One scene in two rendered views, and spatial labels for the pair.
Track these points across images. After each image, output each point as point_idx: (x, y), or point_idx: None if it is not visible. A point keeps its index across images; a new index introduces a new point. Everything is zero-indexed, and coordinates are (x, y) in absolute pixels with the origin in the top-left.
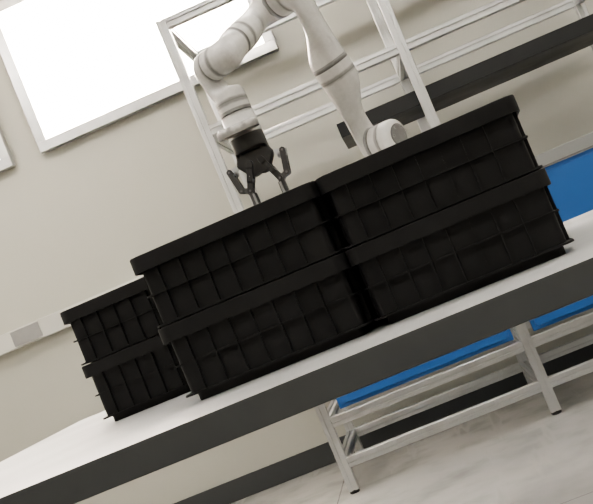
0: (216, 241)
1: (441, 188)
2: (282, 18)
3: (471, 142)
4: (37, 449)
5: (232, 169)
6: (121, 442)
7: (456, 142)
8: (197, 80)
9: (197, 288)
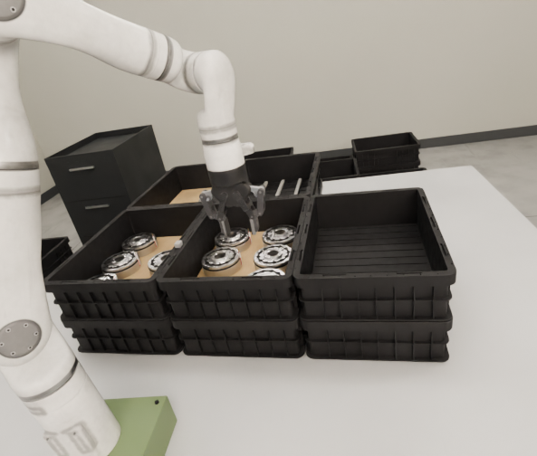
0: (284, 162)
1: (208, 183)
2: (6, 40)
3: (192, 175)
4: (535, 298)
5: (257, 186)
6: (336, 188)
7: (196, 172)
8: (234, 80)
9: (300, 174)
